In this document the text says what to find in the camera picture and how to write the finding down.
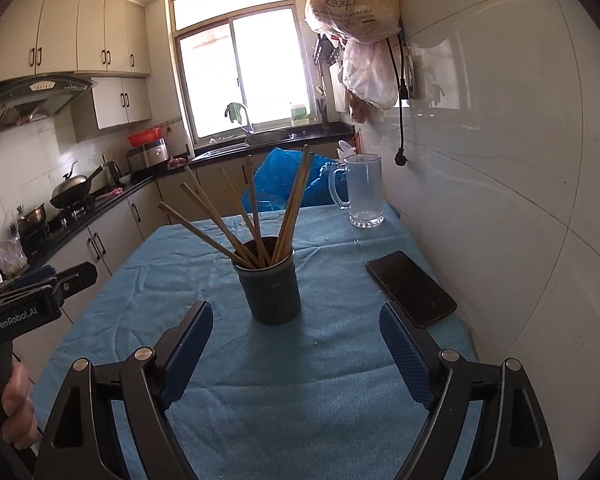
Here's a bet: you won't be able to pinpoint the person's left hand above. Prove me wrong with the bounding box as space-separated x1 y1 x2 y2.
1 360 38 450

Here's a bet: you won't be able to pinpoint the blue plastic bag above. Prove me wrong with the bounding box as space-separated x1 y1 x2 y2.
253 148 338 212

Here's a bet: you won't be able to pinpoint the kitchen cabinets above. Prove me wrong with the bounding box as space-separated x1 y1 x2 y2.
0 148 182 382
0 0 151 138

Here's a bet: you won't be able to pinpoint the red basin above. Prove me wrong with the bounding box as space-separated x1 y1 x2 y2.
126 127 162 148

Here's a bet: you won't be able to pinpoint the dark cylindrical utensil holder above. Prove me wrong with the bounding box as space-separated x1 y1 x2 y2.
233 250 301 325

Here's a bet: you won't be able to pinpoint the lower kitchen cabinets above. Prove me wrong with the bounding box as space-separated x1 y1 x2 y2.
0 148 182 382

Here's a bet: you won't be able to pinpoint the hanging white plastic bag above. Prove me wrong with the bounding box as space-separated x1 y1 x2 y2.
342 39 399 110

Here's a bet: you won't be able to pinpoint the black smartphone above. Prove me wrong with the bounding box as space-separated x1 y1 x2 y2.
365 250 457 328

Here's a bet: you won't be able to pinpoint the hanging printed plastic bag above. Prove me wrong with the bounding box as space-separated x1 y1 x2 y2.
304 0 400 44

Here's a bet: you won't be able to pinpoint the blue table cloth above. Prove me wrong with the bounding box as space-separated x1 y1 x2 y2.
29 201 481 480

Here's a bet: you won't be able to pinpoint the steel pot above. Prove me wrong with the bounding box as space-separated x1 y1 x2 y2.
16 204 46 235

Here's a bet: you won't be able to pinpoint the range hood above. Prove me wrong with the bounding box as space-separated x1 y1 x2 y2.
0 73 95 133

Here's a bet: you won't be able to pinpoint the upper kitchen cabinets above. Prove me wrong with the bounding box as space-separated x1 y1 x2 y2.
0 0 151 138

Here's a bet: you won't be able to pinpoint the black cable with plug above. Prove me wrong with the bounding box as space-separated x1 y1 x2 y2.
384 34 412 168

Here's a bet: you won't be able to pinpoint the black wok with lid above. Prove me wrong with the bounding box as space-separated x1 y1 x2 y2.
50 165 105 209

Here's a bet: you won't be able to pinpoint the kitchen faucet with cloth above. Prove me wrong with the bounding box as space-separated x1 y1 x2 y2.
224 102 254 134

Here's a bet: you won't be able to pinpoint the clear glass mug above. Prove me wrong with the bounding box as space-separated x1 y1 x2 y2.
328 154 384 229

